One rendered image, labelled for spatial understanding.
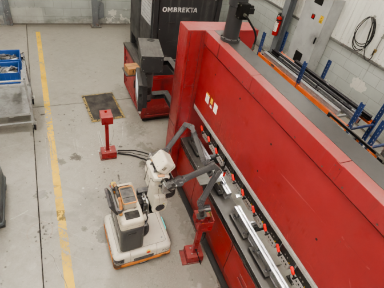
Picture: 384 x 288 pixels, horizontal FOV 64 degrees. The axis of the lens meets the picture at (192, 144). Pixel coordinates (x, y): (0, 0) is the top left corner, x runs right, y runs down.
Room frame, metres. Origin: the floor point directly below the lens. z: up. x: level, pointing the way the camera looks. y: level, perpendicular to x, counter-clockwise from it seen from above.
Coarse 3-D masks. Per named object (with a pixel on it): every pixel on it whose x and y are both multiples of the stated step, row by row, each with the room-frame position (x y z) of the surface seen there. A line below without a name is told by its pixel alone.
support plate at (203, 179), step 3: (213, 171) 2.51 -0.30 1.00; (204, 174) 2.44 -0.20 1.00; (198, 177) 2.38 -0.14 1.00; (201, 177) 2.38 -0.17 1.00; (204, 177) 2.39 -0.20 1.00; (207, 177) 2.40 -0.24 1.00; (198, 180) 2.33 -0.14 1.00; (201, 180) 2.34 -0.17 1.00; (204, 180) 2.35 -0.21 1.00; (207, 180) 2.36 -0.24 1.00; (219, 180) 2.39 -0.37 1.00; (201, 183) 2.29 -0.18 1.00; (204, 183) 2.30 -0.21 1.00; (207, 183) 2.31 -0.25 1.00
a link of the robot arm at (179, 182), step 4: (212, 164) 2.16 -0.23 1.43; (216, 164) 2.21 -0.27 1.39; (204, 168) 2.13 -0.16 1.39; (208, 168) 2.13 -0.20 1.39; (212, 168) 2.13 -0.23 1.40; (216, 168) 2.14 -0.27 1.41; (192, 172) 2.11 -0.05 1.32; (196, 172) 2.10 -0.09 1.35; (200, 172) 2.10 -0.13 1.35; (204, 172) 2.11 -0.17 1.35; (216, 172) 2.12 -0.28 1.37; (184, 176) 2.07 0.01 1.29; (188, 176) 2.06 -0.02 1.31; (192, 176) 2.07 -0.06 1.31; (196, 176) 2.08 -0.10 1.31; (176, 180) 2.02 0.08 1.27; (180, 180) 2.02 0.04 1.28; (184, 180) 2.02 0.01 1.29; (188, 180) 2.05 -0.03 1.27; (176, 184) 1.99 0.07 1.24; (180, 184) 2.00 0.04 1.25
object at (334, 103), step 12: (276, 60) 4.84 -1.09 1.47; (288, 60) 4.94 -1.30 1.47; (288, 72) 4.51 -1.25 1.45; (312, 72) 4.63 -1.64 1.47; (300, 84) 4.24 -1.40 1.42; (312, 84) 4.27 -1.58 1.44; (324, 84) 4.34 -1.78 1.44; (324, 96) 4.01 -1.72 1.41; (336, 96) 3.97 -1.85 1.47; (336, 108) 3.64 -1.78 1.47; (348, 108) 3.71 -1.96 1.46; (360, 120) 3.48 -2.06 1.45
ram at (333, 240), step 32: (224, 96) 2.67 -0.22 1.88; (224, 128) 2.55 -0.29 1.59; (256, 128) 2.15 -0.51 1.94; (256, 160) 2.03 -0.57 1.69; (288, 160) 1.76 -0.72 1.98; (256, 192) 1.90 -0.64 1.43; (288, 192) 1.65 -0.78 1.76; (320, 192) 1.45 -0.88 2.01; (288, 224) 1.53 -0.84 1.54; (320, 224) 1.35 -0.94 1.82; (352, 224) 1.21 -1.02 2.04; (320, 256) 1.24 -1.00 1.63; (352, 256) 1.11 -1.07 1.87
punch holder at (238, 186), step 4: (236, 176) 2.18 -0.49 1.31; (236, 180) 2.17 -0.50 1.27; (240, 180) 2.12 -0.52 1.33; (236, 184) 2.15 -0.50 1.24; (240, 184) 2.10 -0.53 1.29; (236, 188) 2.13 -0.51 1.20; (240, 188) 2.09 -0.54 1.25; (244, 188) 2.07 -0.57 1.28; (240, 192) 2.06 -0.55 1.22; (244, 192) 2.09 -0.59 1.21
